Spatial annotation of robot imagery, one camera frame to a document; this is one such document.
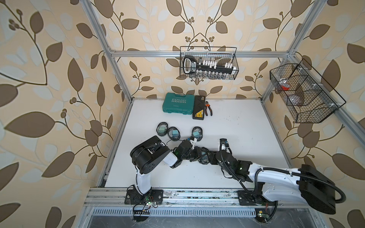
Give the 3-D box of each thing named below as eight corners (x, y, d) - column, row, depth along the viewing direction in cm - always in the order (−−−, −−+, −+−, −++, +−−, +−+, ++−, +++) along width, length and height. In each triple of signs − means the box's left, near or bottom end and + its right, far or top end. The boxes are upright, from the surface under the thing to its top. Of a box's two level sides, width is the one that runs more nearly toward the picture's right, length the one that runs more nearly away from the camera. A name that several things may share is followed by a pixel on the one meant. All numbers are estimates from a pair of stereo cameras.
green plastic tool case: (162, 115, 112) (161, 110, 108) (164, 97, 125) (164, 92, 121) (194, 114, 112) (195, 110, 108) (194, 97, 125) (194, 92, 121)
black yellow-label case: (191, 119, 110) (192, 116, 108) (194, 97, 126) (194, 94, 124) (204, 120, 110) (204, 117, 107) (205, 98, 125) (205, 95, 123)
